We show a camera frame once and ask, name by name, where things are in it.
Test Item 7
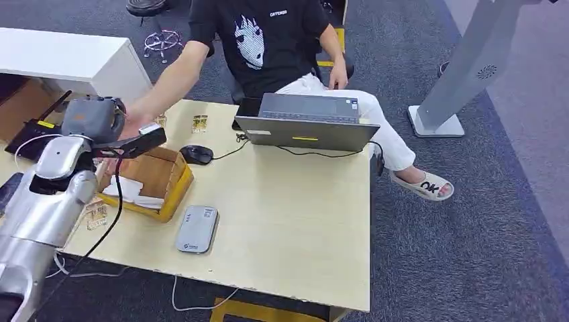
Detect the wooden card box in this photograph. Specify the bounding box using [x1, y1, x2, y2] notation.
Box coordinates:
[95, 146, 195, 223]

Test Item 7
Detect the looped white cable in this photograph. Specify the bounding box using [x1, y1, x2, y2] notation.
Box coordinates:
[14, 133, 63, 168]

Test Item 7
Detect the grey laptop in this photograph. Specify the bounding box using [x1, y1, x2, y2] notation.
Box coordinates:
[234, 93, 381, 152]

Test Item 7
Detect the black computer mouse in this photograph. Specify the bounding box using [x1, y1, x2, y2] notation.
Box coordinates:
[178, 144, 215, 166]

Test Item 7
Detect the dark smartphone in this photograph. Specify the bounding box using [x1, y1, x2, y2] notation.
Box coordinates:
[0, 172, 24, 214]

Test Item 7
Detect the person's left hand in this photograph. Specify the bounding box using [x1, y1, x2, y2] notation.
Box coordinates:
[329, 58, 349, 90]

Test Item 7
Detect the yellow desk frame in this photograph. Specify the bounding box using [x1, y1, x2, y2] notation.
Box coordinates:
[209, 297, 352, 322]

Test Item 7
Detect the hanging white cable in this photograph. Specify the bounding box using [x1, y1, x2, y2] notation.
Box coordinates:
[171, 275, 240, 312]

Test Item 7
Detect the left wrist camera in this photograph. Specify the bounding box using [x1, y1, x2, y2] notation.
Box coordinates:
[91, 123, 168, 160]

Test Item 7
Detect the chrome stool base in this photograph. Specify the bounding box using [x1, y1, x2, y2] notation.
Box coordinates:
[143, 30, 184, 64]

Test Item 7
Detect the white card stack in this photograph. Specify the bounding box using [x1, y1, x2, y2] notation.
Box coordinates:
[103, 175, 165, 210]

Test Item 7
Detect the white cabinet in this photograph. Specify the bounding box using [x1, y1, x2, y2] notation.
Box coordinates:
[0, 27, 154, 105]

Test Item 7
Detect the clear card holder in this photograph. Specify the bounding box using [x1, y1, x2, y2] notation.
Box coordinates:
[84, 200, 109, 231]

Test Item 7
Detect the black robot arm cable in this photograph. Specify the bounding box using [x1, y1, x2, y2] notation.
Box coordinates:
[26, 155, 124, 322]

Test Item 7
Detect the white sandal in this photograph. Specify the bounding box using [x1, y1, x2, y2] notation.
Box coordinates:
[390, 170, 455, 202]

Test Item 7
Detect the long white cable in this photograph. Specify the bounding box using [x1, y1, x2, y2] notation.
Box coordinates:
[44, 253, 130, 280]

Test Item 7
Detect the grey flat device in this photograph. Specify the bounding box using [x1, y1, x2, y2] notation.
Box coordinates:
[174, 205, 220, 255]

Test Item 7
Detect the black mouse cable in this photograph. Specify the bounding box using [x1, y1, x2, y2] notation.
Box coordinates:
[212, 133, 252, 161]

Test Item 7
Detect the person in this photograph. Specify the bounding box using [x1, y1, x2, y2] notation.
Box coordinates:
[95, 0, 455, 202]

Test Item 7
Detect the black laptop cable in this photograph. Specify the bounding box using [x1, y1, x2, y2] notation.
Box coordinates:
[276, 141, 385, 176]

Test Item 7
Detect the black stool seat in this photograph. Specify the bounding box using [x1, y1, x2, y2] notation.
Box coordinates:
[125, 0, 168, 17]

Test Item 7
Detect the white floor stand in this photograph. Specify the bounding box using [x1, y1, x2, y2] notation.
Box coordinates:
[407, 0, 561, 139]

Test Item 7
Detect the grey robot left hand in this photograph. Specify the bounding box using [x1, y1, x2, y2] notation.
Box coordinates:
[61, 97, 127, 146]

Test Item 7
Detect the black router with antennas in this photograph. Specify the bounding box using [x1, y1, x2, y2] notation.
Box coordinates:
[4, 90, 73, 162]

